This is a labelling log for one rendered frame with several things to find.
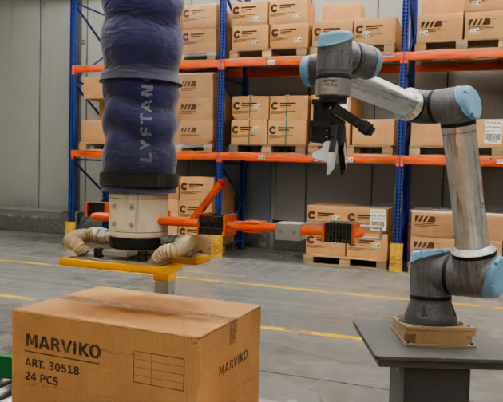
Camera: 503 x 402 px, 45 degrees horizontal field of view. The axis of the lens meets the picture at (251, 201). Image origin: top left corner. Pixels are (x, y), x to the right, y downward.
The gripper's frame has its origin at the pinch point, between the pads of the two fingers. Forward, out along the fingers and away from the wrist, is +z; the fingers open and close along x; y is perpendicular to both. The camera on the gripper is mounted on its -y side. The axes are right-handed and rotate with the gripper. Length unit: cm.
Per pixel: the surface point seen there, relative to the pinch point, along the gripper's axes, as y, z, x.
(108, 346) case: 54, 46, 22
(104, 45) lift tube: 64, -34, 12
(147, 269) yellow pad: 47, 26, 16
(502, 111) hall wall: -45, -99, -840
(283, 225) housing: 13.1, 13.3, 3.8
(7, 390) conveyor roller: 122, 81, -14
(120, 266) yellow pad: 55, 26, 16
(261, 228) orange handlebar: 19.2, 14.6, 3.9
